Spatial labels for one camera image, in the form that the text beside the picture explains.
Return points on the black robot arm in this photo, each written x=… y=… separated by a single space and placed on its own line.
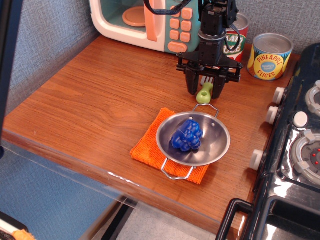
x=216 y=16

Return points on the green handled grey spatula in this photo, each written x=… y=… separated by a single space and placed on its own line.
x=204 y=96

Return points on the pineapple slices can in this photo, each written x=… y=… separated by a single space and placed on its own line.
x=269 y=56

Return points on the black oven door handle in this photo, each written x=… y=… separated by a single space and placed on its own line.
x=234 y=206

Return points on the tomato sauce can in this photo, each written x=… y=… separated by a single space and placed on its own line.
x=235 y=42

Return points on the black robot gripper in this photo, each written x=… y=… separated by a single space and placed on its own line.
x=210 y=61

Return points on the orange object bottom left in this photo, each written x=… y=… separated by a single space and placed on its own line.
x=22 y=235

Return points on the white stove knob middle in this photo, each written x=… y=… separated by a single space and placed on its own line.
x=271 y=114

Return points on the blue toy bell pepper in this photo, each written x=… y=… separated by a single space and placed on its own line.
x=188 y=136

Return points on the white stove knob rear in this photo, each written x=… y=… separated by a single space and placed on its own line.
x=278 y=95

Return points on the white stove knob front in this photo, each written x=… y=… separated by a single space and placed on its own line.
x=256 y=159

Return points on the white stove knob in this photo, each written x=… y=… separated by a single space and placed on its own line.
x=271 y=114
x=256 y=159
x=278 y=95

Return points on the steel two-handled pan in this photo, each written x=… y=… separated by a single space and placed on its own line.
x=215 y=141

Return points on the teal toy microwave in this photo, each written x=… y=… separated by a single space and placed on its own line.
x=130 y=22

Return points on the orange microfibre cloth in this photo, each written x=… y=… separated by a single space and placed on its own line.
x=148 y=152

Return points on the black toy stove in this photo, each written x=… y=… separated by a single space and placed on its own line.
x=286 y=203

